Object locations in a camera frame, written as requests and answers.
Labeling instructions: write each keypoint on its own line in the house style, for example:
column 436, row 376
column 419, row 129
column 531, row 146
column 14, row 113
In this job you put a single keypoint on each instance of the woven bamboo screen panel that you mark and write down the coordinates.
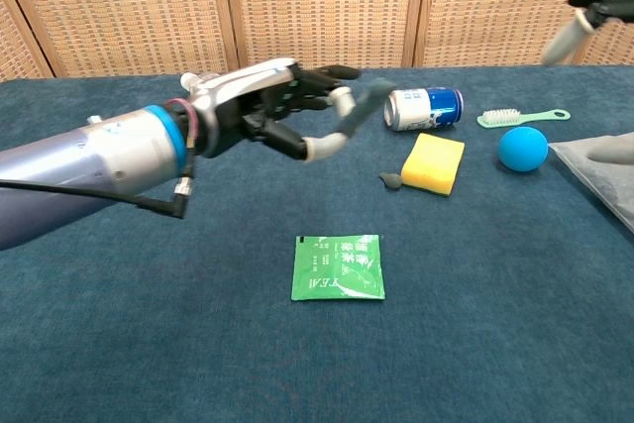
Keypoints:
column 129, row 7
column 495, row 2
column 17, row 46
column 322, row 2

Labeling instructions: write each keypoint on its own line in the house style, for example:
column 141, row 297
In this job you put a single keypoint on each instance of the blue ball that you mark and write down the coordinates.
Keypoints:
column 522, row 149

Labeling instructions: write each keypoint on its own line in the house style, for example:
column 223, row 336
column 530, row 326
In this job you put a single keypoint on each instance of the blue white drink can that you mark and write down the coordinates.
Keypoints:
column 426, row 108

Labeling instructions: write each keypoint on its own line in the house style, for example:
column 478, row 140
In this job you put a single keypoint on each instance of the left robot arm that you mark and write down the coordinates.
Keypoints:
column 89, row 155

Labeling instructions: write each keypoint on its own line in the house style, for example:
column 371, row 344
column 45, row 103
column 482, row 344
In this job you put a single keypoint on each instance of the blue felt table cloth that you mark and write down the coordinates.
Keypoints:
column 198, row 334

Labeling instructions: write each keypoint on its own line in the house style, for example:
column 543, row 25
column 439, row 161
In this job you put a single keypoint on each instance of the mint green brush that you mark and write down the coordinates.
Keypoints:
column 500, row 117

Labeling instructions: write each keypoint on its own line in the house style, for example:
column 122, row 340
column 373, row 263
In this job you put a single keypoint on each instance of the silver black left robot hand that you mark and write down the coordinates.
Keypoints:
column 233, row 91

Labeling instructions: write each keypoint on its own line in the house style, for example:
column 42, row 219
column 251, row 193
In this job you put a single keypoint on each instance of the clear plastic bag with soil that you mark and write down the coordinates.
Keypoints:
column 604, row 175

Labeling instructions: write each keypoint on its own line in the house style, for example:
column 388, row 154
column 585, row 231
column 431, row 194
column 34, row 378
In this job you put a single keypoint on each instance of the small dark grey object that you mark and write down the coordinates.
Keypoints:
column 392, row 181

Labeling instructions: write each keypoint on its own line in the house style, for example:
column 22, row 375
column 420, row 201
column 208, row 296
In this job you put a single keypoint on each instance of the yellow sponge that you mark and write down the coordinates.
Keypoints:
column 432, row 165

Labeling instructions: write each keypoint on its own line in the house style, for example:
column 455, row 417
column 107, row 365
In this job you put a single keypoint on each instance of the green tea packet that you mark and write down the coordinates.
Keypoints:
column 338, row 268

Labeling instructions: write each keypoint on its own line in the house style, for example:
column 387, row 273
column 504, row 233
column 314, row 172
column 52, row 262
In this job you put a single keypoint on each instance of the dark green elongated object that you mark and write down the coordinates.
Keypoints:
column 364, row 106

